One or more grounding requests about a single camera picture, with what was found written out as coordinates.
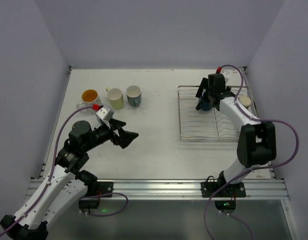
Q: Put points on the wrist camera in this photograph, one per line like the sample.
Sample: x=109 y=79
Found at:
x=226 y=75
x=104 y=114

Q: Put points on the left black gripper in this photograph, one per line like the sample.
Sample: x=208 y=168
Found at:
x=116 y=135

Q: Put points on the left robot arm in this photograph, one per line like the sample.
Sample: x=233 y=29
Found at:
x=66 y=182

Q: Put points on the metal wire dish rack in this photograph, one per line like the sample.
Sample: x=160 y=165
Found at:
x=211 y=126

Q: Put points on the white floral orange-inside mug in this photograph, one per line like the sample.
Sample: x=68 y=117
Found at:
x=88 y=99

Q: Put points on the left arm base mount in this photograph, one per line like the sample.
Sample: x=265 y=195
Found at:
x=102 y=188

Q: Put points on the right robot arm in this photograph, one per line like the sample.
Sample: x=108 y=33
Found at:
x=257 y=140

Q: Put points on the dark blue mug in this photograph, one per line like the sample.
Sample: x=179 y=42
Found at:
x=203 y=103

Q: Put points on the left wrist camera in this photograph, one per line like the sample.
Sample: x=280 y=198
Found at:
x=104 y=114

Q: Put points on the pale yellow-green mug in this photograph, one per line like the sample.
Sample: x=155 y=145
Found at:
x=115 y=97

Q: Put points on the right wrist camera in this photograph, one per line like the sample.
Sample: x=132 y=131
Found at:
x=226 y=75

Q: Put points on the grey-teal mug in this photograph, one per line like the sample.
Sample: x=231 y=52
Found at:
x=134 y=95

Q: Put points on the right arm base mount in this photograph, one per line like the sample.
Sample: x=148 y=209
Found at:
x=211 y=185

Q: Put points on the cream cup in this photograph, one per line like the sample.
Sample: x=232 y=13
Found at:
x=245 y=101

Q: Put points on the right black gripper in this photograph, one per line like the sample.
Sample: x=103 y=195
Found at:
x=202 y=88

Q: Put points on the aluminium front rail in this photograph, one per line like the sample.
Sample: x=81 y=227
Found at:
x=191 y=189

